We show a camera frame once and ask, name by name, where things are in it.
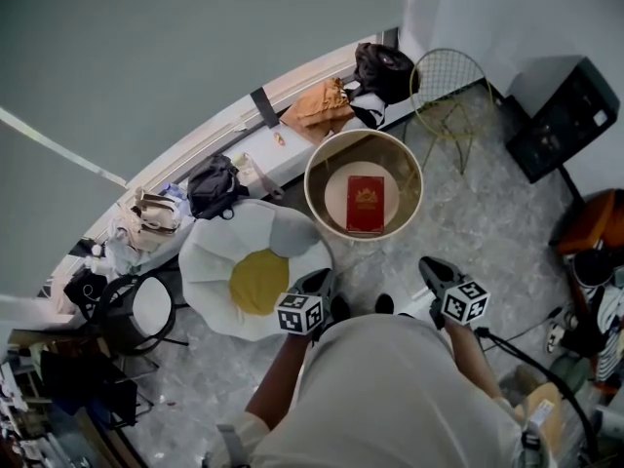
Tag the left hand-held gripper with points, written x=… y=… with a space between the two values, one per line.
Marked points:
x=304 y=305

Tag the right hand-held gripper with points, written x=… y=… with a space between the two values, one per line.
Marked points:
x=463 y=300

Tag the red book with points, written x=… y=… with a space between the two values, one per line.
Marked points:
x=365 y=205

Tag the round cream and gold seat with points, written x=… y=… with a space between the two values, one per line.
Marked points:
x=336 y=164

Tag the person's left forearm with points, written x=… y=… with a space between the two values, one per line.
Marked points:
x=280 y=378

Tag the person's right forearm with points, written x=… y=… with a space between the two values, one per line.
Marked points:
x=470 y=354

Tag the black stool with white seat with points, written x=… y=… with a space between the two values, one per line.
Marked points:
x=146 y=302

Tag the person's black left shoe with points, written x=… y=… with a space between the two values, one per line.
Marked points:
x=341 y=307

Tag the person's black shoe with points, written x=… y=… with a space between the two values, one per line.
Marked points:
x=341 y=307
x=384 y=304

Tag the person's black right shoe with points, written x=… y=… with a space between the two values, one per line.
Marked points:
x=384 y=304

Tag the white and yellow egg cushion chair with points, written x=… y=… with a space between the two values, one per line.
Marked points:
x=219 y=261

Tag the person's white shirt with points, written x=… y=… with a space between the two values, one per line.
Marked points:
x=390 y=398

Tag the white sneaker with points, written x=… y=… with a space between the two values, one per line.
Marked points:
x=555 y=337

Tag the black backpack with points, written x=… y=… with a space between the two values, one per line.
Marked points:
x=212 y=188

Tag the white window sill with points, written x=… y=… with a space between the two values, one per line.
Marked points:
x=292 y=156

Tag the orange chair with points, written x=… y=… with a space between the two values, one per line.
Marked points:
x=590 y=222

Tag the small red and yellow item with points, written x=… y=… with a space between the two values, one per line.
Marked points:
x=279 y=138

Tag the green round object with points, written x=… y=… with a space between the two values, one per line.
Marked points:
x=570 y=371

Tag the black and white garment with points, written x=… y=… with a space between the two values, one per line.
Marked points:
x=368 y=107

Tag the beige tote bag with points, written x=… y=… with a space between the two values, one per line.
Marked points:
x=153 y=215

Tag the cardboard box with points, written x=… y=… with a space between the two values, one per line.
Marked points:
x=543 y=407

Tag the white plastic bag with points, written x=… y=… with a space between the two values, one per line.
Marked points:
x=127 y=251

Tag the striped garment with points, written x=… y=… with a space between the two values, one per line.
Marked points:
x=609 y=339

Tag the black cabinet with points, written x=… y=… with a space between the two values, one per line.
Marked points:
x=560 y=125

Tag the brown jacket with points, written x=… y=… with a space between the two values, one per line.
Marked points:
x=319 y=107

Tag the black bag with white print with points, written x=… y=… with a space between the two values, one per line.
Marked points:
x=85 y=293

